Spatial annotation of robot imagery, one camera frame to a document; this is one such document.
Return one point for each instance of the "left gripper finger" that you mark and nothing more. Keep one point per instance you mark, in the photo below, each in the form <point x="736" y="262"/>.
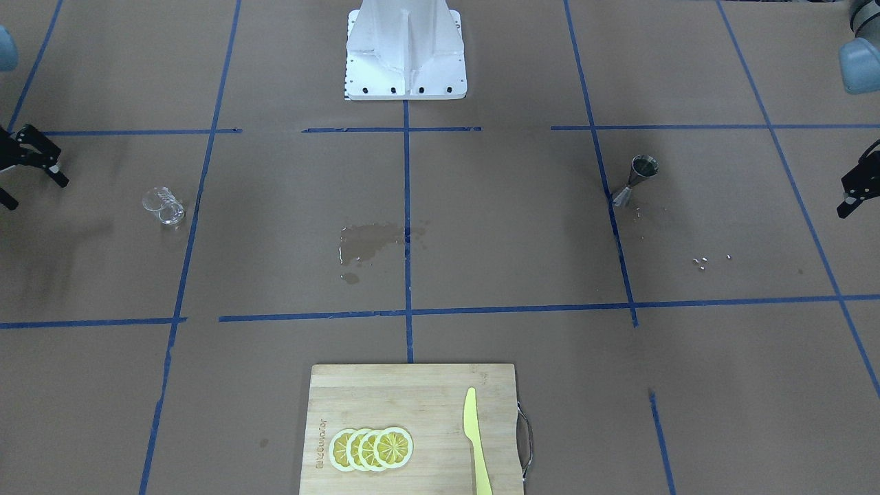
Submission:
<point x="860" y="184"/>

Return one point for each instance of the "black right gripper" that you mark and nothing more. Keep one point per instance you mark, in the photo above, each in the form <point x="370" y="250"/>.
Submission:
<point x="29" y="150"/>

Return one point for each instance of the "clear glass cup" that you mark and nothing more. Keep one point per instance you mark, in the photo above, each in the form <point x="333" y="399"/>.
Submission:
<point x="163" y="205"/>

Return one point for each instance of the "steel jigger measuring cup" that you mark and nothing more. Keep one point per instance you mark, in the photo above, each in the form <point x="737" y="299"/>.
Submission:
<point x="643" y="167"/>

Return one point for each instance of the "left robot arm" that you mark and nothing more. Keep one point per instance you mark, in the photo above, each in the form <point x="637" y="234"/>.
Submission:
<point x="859" y="70"/>

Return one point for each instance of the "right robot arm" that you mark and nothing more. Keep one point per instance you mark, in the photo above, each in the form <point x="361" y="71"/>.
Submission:
<point x="9" y="57"/>

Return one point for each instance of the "lemon slice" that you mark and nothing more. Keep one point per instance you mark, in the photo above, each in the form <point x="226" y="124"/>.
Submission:
<point x="353" y="449"/>
<point x="339" y="452"/>
<point x="367" y="457"/>

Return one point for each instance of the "yellow plastic knife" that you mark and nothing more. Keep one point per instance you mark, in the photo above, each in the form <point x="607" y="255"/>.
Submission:
<point x="472" y="432"/>

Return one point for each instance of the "lemon slice nearest knife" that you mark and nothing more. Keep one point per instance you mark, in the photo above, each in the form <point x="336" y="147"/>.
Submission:
<point x="393" y="447"/>

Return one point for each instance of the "bamboo cutting board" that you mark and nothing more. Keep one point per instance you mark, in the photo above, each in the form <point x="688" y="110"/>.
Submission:
<point x="427" y="400"/>

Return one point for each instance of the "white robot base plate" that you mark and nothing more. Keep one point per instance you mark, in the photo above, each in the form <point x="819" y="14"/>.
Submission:
<point x="405" y="50"/>

